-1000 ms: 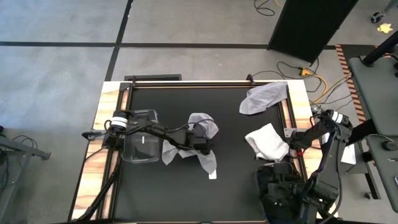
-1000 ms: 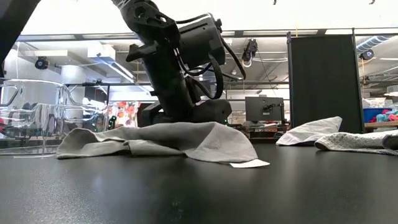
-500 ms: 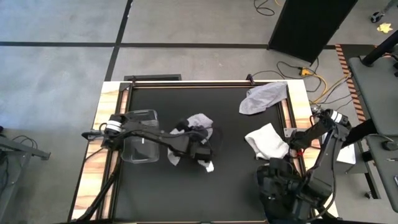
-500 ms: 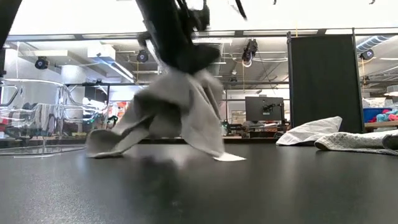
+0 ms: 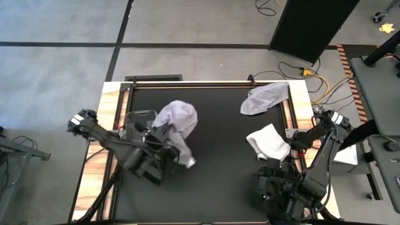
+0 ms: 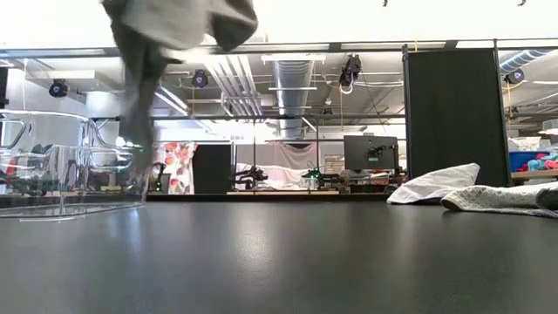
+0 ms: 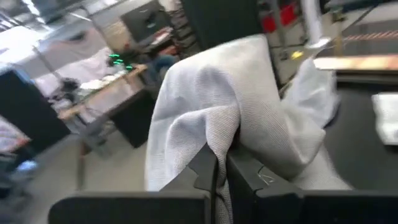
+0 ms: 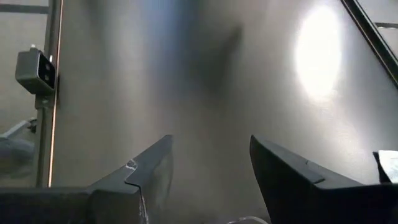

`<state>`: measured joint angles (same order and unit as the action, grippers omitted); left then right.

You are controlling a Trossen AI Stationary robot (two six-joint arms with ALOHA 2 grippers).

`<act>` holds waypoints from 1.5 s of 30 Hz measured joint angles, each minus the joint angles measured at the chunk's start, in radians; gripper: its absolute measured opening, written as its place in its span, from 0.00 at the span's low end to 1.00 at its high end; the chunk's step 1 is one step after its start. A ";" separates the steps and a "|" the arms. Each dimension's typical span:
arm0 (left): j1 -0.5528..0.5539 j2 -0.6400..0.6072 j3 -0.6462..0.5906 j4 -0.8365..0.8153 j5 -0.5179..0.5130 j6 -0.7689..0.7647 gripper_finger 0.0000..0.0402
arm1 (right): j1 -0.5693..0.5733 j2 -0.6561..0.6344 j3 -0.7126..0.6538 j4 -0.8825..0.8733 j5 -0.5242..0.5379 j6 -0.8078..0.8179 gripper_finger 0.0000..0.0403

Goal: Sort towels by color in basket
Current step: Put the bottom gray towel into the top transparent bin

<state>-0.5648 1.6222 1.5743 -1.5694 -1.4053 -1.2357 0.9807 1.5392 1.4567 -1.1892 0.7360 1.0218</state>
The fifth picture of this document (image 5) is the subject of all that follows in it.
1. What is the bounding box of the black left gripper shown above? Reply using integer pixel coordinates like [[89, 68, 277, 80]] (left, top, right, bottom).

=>
[[134, 121, 181, 186]]

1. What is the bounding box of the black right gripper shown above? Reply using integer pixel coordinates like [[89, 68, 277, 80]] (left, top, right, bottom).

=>
[[253, 165, 303, 219]]

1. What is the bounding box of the grey towel with white tag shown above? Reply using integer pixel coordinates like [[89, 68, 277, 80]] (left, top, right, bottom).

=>
[[151, 99, 199, 169]]

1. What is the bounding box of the clear plastic basket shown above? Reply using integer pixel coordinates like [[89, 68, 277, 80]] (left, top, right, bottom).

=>
[[124, 109, 159, 143]]

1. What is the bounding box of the black flat plate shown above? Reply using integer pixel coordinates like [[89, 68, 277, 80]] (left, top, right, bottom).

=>
[[124, 74, 184, 83]]

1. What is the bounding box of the black table mat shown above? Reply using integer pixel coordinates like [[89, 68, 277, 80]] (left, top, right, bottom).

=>
[[114, 87, 296, 223]]

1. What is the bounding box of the white box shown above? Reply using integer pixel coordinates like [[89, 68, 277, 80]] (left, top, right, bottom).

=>
[[331, 143, 359, 167]]

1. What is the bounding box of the light lavender grey towel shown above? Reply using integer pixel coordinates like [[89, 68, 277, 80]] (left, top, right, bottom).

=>
[[240, 81, 291, 116]]

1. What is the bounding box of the orange black striped tape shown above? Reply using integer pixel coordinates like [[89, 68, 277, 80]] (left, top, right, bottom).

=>
[[336, 44, 370, 125]]

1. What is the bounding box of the grey metal stand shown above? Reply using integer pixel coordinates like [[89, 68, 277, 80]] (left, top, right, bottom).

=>
[[0, 126, 52, 224]]

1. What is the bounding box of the grey side table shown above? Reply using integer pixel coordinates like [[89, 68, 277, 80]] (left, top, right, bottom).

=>
[[349, 54, 400, 215]]

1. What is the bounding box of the black cabinet top right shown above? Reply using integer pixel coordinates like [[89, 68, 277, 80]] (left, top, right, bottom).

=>
[[269, 0, 361, 65]]

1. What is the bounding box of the black round pole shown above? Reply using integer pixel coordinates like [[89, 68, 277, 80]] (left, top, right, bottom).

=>
[[363, 30, 400, 68]]

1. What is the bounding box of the yellow paper star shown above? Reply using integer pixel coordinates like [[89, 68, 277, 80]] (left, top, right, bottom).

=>
[[378, 22, 396, 35]]

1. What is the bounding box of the black caster wheel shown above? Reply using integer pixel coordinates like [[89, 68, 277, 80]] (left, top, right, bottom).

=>
[[372, 11, 388, 24]]

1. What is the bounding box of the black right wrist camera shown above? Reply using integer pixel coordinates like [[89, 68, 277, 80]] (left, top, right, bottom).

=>
[[266, 157, 283, 172]]

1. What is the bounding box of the black frame strut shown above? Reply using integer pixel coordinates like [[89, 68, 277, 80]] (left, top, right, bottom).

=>
[[315, 206, 343, 223], [76, 167, 123, 224]]

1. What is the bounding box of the yellow floor cable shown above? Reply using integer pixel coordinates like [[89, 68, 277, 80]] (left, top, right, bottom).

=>
[[301, 67, 354, 106]]

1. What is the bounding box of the black thin floor cable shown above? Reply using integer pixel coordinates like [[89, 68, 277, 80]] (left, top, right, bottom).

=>
[[252, 57, 323, 94]]

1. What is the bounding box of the black looped floor cable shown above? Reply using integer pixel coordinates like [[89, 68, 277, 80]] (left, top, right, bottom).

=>
[[254, 0, 278, 17]]

